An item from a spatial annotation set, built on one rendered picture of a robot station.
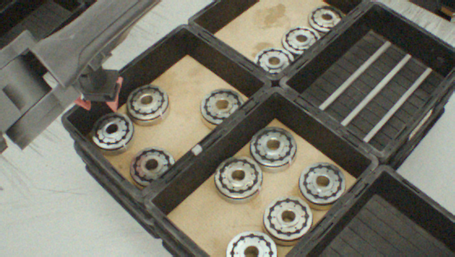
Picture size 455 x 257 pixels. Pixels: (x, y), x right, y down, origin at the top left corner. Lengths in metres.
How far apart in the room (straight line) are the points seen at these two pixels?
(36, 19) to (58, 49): 1.78
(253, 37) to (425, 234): 0.68
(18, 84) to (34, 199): 0.87
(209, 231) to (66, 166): 0.48
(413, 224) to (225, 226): 0.41
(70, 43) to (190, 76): 0.80
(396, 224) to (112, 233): 0.66
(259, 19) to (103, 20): 0.93
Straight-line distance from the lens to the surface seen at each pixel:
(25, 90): 0.62
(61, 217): 1.42
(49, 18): 2.39
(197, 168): 1.17
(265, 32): 1.50
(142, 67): 1.36
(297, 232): 1.15
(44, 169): 1.50
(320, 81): 1.40
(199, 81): 1.39
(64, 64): 0.63
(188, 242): 1.06
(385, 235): 1.20
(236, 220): 1.19
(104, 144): 1.29
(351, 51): 1.47
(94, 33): 0.64
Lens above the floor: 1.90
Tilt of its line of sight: 56 degrees down
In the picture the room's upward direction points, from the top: 5 degrees counter-clockwise
